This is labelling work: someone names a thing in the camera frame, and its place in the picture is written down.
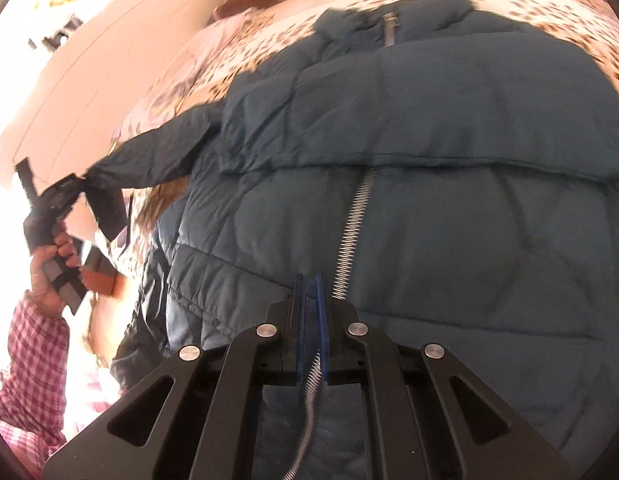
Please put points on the person's left hand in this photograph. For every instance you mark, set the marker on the person's left hand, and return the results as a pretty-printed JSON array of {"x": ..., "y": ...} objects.
[{"x": 42, "y": 280}]

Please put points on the brown pillow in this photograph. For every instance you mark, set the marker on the brown pillow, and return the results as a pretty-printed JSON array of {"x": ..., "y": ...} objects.
[{"x": 234, "y": 7}]

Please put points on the cream panelled wardrobe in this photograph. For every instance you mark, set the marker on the cream panelled wardrobe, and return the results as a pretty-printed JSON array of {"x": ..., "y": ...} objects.
[{"x": 114, "y": 50}]

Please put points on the dark teal puffer jacket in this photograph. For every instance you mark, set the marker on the dark teal puffer jacket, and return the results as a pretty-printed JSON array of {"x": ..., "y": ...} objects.
[{"x": 414, "y": 210}]

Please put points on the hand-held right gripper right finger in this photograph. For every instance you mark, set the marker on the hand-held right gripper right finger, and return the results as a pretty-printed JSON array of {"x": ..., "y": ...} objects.
[{"x": 323, "y": 332}]

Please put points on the beige leaf print blanket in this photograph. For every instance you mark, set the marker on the beige leaf print blanket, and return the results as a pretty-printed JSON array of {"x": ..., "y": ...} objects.
[{"x": 539, "y": 10}]

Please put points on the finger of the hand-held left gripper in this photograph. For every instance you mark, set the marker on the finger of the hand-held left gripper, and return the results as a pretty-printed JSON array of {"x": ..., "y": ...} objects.
[{"x": 64, "y": 191}]

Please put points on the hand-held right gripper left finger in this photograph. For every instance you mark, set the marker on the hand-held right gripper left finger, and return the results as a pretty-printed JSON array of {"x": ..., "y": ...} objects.
[{"x": 300, "y": 332}]

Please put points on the pale printed bed sheet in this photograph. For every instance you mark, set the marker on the pale printed bed sheet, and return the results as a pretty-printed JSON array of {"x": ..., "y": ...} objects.
[{"x": 189, "y": 75}]

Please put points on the person's left forearm plaid sleeve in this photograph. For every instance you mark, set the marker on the person's left forearm plaid sleeve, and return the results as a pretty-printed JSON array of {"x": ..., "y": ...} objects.
[{"x": 34, "y": 355}]

